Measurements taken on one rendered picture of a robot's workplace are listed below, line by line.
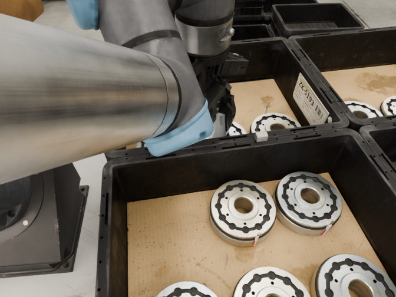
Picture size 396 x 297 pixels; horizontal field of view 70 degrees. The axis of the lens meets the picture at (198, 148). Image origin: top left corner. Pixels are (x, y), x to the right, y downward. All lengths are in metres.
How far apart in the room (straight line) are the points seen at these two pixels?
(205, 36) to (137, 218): 0.30
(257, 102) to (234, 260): 0.37
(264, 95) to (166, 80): 0.49
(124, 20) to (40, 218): 0.38
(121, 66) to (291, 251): 0.38
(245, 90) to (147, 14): 0.45
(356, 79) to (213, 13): 0.54
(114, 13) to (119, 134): 0.15
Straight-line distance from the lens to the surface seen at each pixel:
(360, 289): 0.47
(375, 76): 0.86
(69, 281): 0.62
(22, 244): 0.59
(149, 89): 0.20
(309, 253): 0.48
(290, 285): 0.43
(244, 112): 0.64
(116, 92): 0.16
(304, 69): 0.62
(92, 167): 0.74
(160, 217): 0.48
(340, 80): 0.81
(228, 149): 0.43
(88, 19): 0.31
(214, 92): 0.43
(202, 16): 0.36
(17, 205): 0.54
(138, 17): 0.29
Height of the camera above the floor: 1.25
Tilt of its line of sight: 49 degrees down
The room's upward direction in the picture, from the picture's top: straight up
